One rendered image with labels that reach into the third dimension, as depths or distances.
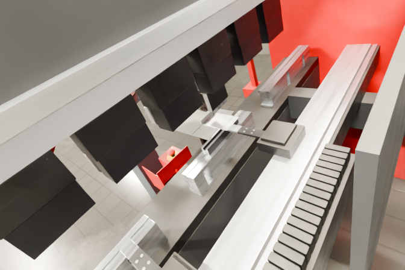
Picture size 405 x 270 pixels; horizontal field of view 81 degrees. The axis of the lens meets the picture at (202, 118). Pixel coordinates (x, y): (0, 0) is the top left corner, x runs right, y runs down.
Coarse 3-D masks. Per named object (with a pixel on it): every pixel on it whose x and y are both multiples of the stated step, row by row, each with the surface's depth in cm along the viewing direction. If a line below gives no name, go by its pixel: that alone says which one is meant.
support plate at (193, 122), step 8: (200, 112) 106; (208, 112) 104; (216, 112) 101; (224, 112) 99; (232, 112) 98; (192, 120) 102; (200, 120) 100; (184, 128) 99; (192, 128) 97; (200, 128) 95; (208, 128) 94; (216, 128) 92; (200, 136) 91; (208, 136) 90
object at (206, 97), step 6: (222, 90) 86; (204, 96) 81; (210, 96) 81; (216, 96) 84; (222, 96) 86; (210, 102) 82; (216, 102) 84; (222, 102) 88; (210, 108) 83; (216, 108) 86
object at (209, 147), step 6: (222, 132) 89; (228, 132) 92; (210, 138) 88; (216, 138) 87; (222, 138) 89; (204, 144) 86; (210, 144) 85; (216, 144) 87; (204, 150) 85; (210, 150) 85
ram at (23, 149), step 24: (240, 0) 80; (264, 0) 91; (216, 24) 73; (168, 48) 61; (192, 48) 67; (120, 72) 53; (144, 72) 57; (96, 96) 50; (120, 96) 54; (48, 120) 44; (72, 120) 47; (24, 144) 42; (48, 144) 44; (0, 168) 40
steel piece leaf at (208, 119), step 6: (210, 114) 100; (216, 114) 100; (222, 114) 98; (204, 120) 98; (210, 120) 98; (216, 120) 96; (222, 120) 95; (228, 120) 94; (210, 126) 94; (216, 126) 93; (222, 126) 92
